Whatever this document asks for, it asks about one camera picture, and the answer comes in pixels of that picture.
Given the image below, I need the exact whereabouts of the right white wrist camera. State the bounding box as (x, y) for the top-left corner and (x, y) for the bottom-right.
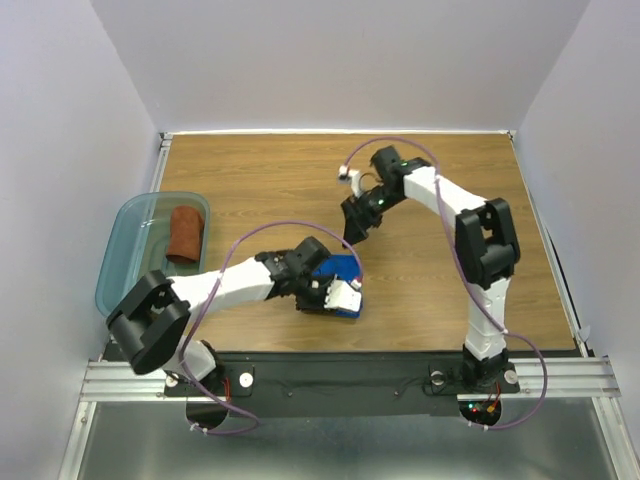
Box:
(337, 164), (365, 198)

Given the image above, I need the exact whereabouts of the purple cable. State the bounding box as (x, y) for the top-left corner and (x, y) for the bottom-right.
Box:
(179, 220), (365, 436)
(338, 137), (549, 432)

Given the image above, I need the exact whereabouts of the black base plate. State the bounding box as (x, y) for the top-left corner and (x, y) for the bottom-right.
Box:
(164, 350), (522, 420)

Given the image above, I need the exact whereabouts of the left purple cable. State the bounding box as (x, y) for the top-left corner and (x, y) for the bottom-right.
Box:
(179, 220), (365, 436)

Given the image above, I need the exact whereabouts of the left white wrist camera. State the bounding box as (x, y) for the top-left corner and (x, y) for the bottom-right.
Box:
(324, 278), (363, 318)

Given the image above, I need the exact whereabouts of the blue towel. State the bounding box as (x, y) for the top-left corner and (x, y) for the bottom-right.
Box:
(314, 255), (361, 319)

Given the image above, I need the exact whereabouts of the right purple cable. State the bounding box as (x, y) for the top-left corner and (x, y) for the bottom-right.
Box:
(338, 137), (549, 432)

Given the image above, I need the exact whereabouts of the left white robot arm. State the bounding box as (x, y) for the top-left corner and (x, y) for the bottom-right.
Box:
(106, 237), (330, 394)

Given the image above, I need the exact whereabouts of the aluminium frame rail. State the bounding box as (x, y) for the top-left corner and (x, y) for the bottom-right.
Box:
(80, 357), (620, 402)

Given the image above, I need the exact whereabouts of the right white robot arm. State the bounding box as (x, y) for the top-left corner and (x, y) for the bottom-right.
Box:
(338, 146), (520, 390)

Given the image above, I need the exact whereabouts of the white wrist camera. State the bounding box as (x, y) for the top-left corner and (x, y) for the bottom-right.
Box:
(324, 278), (363, 318)
(337, 164), (365, 198)

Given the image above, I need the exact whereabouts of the brown towel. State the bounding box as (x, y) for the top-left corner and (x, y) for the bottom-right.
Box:
(166, 205), (204, 264)

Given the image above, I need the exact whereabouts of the teal plastic bin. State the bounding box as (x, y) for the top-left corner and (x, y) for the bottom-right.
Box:
(95, 191), (210, 316)

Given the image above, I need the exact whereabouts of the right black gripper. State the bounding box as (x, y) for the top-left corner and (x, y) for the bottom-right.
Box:
(342, 184), (405, 247)

